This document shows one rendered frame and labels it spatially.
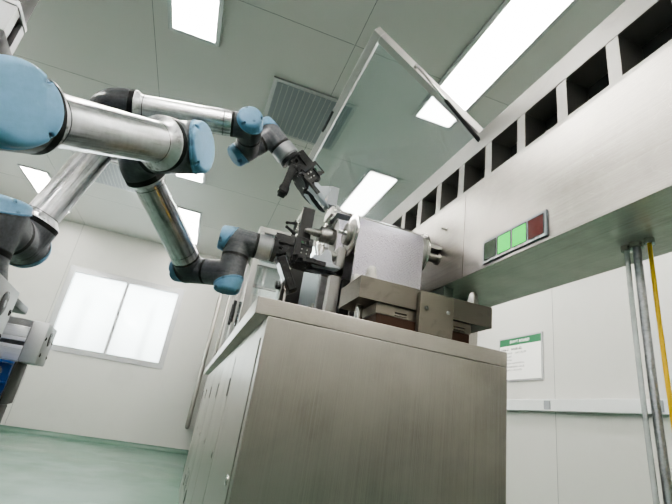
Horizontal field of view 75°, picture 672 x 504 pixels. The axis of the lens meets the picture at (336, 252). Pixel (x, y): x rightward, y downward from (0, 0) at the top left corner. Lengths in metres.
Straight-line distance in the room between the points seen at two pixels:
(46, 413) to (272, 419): 6.09
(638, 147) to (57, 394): 6.69
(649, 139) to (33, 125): 1.04
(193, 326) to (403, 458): 5.95
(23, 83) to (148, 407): 6.24
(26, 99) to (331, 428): 0.79
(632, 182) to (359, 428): 0.75
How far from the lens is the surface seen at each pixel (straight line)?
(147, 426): 6.81
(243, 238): 1.28
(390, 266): 1.42
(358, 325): 1.05
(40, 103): 0.73
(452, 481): 1.15
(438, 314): 1.20
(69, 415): 6.92
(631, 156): 1.08
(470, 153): 1.63
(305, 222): 1.74
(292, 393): 0.99
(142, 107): 1.38
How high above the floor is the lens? 0.66
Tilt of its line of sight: 21 degrees up
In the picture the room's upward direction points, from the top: 9 degrees clockwise
